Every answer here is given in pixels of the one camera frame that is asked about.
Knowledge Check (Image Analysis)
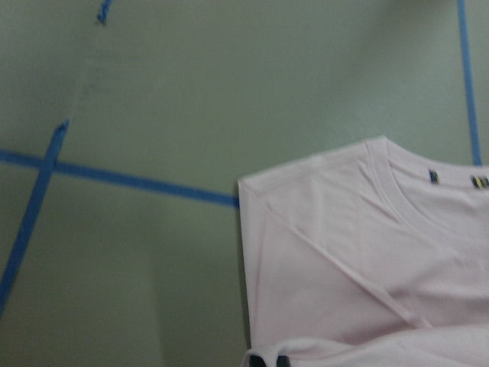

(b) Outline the pink t-shirt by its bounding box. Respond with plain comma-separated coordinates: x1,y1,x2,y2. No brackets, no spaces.
238,138,488,366

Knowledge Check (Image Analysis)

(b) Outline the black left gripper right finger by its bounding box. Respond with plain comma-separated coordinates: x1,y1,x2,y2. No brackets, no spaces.
276,356,291,367

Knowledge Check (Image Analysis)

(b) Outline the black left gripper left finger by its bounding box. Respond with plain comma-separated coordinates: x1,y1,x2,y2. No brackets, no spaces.
248,355,267,367

